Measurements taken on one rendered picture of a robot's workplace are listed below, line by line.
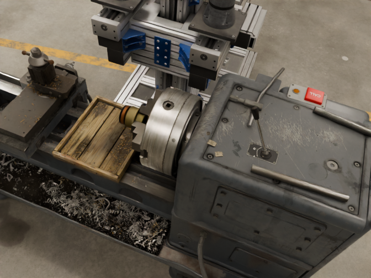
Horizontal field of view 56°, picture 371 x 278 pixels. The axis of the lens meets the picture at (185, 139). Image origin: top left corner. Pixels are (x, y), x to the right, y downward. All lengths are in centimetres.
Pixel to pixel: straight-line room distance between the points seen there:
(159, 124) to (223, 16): 67
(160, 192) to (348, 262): 146
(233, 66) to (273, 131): 184
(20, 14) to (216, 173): 319
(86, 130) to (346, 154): 104
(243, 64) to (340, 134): 183
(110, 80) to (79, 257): 149
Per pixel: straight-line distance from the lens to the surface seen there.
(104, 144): 154
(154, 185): 145
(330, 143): 121
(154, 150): 120
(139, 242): 168
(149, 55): 192
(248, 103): 120
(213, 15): 166
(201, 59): 164
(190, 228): 146
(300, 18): 413
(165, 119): 118
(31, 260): 234
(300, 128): 121
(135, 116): 132
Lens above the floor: 213
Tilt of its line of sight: 53 degrees down
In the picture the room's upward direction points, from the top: 7 degrees clockwise
